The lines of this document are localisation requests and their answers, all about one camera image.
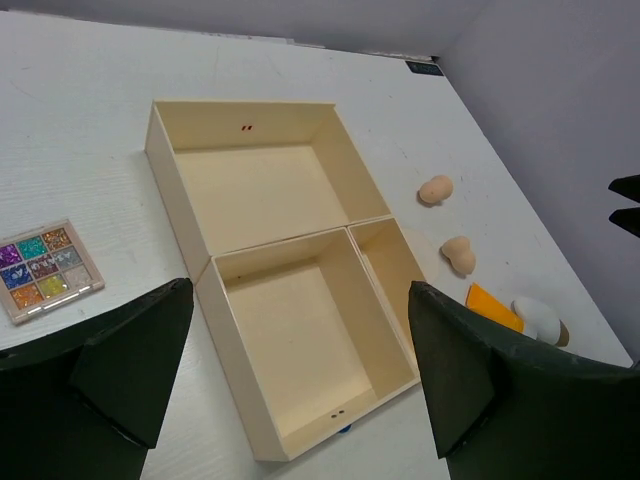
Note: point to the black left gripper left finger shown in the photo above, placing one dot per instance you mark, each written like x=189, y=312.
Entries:
x=126, y=373

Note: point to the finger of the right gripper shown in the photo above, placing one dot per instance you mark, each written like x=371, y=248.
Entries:
x=628, y=219

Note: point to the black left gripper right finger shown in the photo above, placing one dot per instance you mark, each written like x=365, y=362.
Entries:
x=454, y=365

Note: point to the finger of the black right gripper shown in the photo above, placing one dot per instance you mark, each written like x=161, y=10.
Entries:
x=628, y=187

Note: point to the orange cosmetic tube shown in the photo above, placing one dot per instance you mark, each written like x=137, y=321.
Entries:
x=481, y=302

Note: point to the white bottle with cork cap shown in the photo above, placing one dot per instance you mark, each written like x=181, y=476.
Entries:
x=543, y=320

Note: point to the beige makeup sponge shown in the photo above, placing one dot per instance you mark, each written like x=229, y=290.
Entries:
x=460, y=255
x=436, y=190

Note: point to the glitter eyeshadow palette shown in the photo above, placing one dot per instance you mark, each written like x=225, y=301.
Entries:
x=44, y=269

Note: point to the cream wooden organizer box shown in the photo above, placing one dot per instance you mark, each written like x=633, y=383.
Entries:
x=299, y=266

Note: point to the dark table corner label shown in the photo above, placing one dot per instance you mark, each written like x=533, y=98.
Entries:
x=430, y=69

